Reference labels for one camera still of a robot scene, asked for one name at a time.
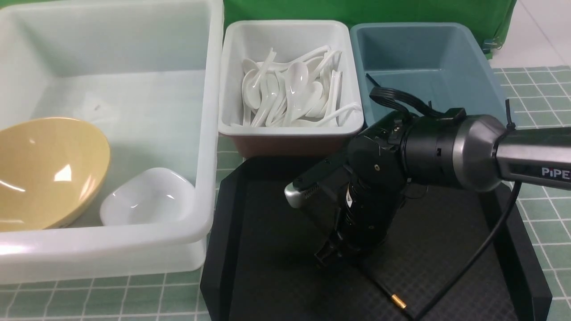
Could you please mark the teal plastic bin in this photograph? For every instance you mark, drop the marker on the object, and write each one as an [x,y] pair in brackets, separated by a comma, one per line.
[439,63]

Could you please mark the black textured serving tray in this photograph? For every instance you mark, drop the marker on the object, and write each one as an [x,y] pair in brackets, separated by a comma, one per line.
[260,263]

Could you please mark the black chopstick with gold band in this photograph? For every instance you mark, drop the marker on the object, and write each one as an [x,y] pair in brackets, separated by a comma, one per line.
[391,295]

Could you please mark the white ceramic soup spoon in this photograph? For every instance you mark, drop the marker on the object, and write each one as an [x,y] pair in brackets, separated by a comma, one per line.
[296,81]

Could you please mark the yellow noodle bowl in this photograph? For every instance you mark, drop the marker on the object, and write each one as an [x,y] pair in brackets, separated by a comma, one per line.
[51,169]

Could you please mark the white spoon left in bin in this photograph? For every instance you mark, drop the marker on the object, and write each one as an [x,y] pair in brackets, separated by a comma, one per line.
[250,93]

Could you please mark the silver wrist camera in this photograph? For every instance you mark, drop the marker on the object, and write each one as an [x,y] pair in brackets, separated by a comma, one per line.
[312,191]

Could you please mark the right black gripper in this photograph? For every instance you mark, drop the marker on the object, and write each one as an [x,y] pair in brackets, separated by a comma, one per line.
[365,215]

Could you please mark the white and brown spoon bin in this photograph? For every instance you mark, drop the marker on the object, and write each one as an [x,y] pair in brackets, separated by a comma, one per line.
[271,47]

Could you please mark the small white square dish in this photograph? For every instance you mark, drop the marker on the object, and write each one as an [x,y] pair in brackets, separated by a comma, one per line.
[157,195]

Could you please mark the large translucent white tub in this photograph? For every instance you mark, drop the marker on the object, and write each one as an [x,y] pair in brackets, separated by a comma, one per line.
[146,72]

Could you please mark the white spoon at bin front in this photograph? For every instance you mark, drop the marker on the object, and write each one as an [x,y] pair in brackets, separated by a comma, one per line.
[343,112]

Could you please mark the green fabric backdrop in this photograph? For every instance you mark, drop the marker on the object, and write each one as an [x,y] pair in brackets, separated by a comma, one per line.
[488,20]

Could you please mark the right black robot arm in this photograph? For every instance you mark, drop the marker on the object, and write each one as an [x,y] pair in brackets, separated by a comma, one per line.
[471,152]

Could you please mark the green checkered table mat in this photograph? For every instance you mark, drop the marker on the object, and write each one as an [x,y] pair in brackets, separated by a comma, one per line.
[539,98]

